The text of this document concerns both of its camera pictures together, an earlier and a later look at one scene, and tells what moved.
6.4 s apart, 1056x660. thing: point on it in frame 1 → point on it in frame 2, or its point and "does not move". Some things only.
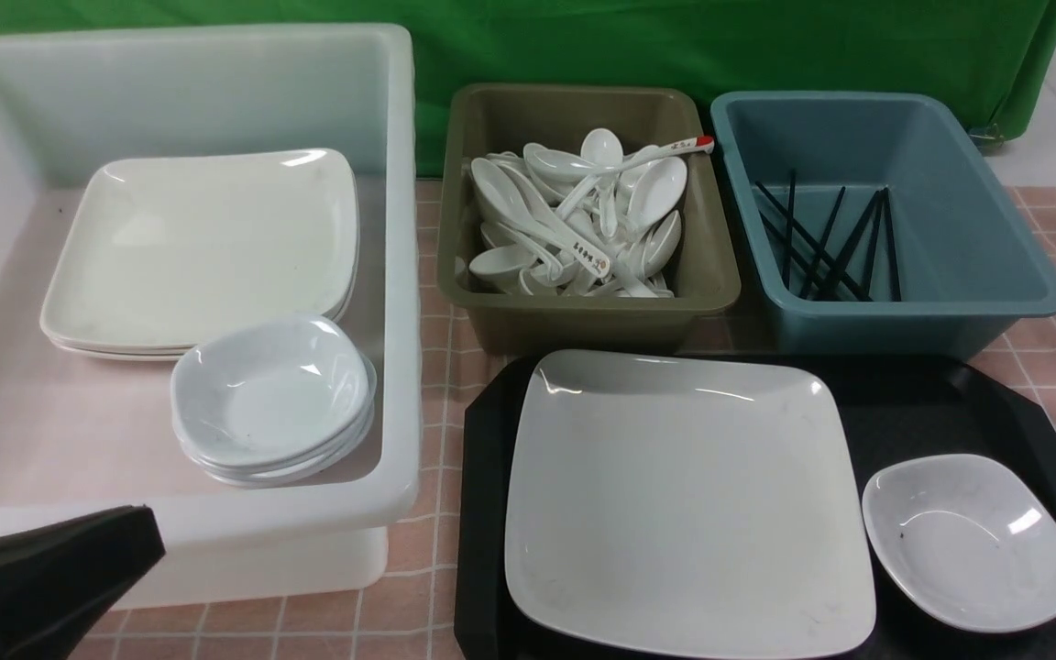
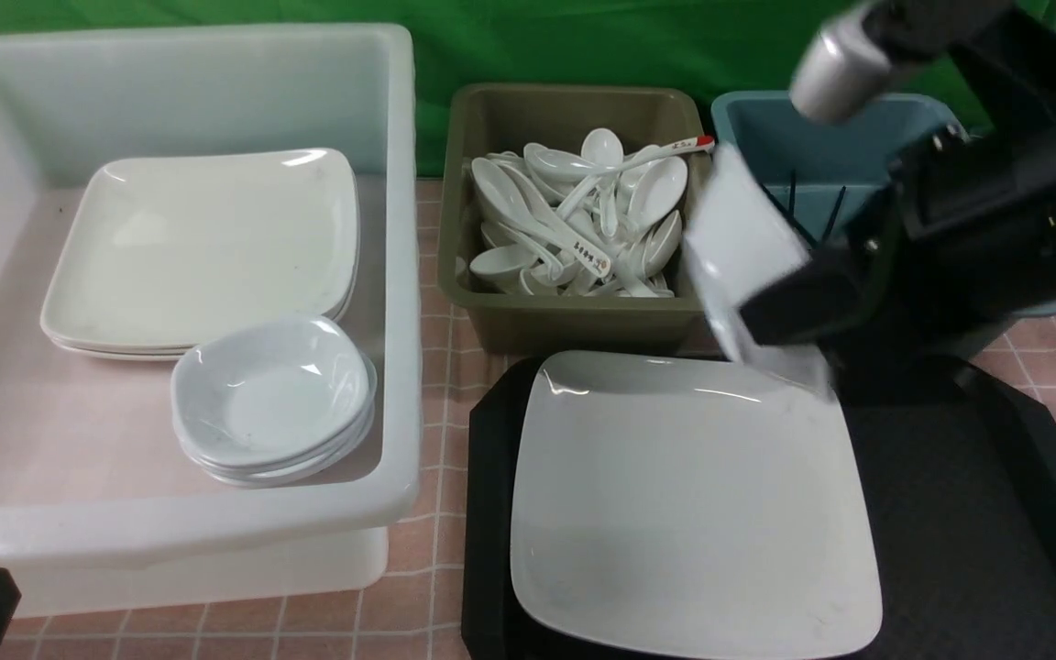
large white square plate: x=665 y=507 does not move
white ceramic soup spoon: x=511 y=202 does not move
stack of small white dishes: x=273 y=402 does not move
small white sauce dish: x=965 y=546 → x=741 y=245
